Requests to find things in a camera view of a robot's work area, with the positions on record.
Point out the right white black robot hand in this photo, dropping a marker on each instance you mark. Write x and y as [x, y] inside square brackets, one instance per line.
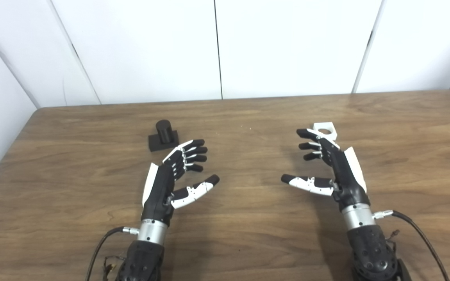
[346, 179]

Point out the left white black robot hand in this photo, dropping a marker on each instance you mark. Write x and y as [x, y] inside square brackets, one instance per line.
[158, 191]

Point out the white square piece with hole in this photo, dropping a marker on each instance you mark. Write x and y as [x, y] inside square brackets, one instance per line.
[333, 134]

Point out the black peg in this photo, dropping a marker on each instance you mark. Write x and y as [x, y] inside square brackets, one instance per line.
[163, 130]

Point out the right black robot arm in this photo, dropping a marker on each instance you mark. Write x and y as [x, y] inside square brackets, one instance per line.
[369, 249]

